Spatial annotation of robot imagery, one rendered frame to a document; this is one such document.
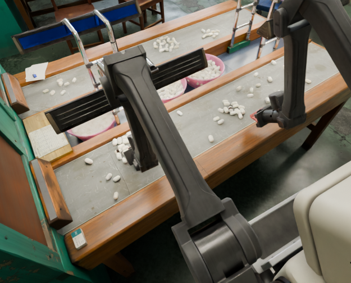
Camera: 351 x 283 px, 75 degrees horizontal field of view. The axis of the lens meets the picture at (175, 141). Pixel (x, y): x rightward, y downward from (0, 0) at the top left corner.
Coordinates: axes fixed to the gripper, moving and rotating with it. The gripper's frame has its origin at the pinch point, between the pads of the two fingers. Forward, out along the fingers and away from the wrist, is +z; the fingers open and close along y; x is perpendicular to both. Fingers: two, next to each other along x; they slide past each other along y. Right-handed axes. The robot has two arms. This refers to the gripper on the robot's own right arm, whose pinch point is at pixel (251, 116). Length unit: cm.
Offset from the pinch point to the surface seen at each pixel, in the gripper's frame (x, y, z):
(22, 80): -62, 84, 81
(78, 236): 6, 87, -1
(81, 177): -7, 79, 21
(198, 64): -31.0, 19.3, -2.7
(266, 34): -31.3, -20.4, -1.6
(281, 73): -7, -46, 19
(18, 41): -70, 75, 40
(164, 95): -22.5, 21.6, 37.2
